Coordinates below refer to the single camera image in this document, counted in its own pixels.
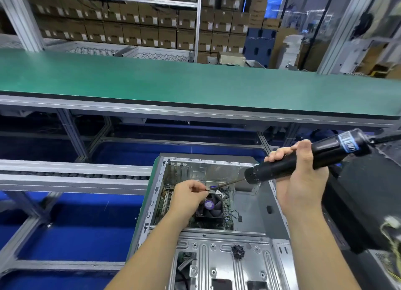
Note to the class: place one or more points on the person's left hand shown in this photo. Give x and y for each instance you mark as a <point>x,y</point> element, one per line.
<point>187,200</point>

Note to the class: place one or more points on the green motherboard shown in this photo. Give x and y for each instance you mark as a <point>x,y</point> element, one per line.
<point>163,202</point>

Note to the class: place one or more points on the green conveyor belt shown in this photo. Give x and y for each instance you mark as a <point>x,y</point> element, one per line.
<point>125,80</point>

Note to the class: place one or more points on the person's left forearm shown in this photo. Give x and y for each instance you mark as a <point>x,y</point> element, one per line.
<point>144,258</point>

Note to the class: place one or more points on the grey flat metal rail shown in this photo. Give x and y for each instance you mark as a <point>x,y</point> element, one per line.
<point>69,177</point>

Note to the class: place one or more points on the stack of cardboard boxes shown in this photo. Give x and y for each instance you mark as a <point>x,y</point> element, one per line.
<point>138,20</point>

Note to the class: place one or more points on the black CPU cooler fan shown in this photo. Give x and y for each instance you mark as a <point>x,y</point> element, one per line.
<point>212,210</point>

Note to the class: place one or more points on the person's right hand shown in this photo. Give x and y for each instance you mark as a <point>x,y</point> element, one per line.
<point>301,180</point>

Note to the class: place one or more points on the grey metal computer case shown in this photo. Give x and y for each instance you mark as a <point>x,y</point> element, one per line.
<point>257,211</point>

